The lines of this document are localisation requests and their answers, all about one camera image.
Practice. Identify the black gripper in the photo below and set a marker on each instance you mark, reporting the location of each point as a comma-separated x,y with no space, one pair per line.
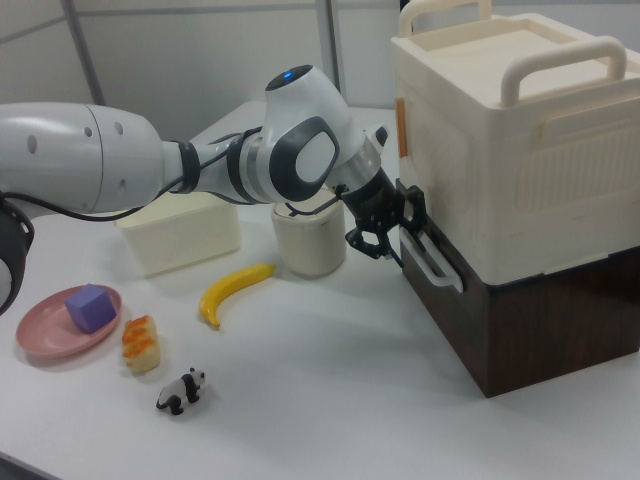
370,197

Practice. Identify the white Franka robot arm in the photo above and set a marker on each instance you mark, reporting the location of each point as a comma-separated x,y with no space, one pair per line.
50,150

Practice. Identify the dark wood drawer cabinet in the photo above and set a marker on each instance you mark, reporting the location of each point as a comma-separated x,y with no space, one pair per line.
550,325

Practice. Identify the cream open plastic bin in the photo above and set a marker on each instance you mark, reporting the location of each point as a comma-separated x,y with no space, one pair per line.
185,245

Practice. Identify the small beige lidded trash can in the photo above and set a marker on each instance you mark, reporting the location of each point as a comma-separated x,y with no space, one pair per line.
310,245

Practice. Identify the yellow toy banana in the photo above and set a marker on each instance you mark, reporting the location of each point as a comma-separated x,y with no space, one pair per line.
230,287

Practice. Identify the toy panda figure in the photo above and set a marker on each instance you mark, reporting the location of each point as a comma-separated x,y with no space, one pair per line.
180,392

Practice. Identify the toy salmon sushi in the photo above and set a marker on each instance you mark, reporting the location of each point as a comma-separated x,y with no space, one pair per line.
142,345

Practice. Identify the purple cube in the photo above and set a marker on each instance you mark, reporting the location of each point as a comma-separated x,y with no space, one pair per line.
90,307

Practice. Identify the pink plate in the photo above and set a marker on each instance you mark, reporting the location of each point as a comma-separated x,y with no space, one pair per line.
45,335

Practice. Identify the grey partition frame post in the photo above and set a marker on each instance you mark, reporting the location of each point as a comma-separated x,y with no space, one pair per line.
337,40
82,50

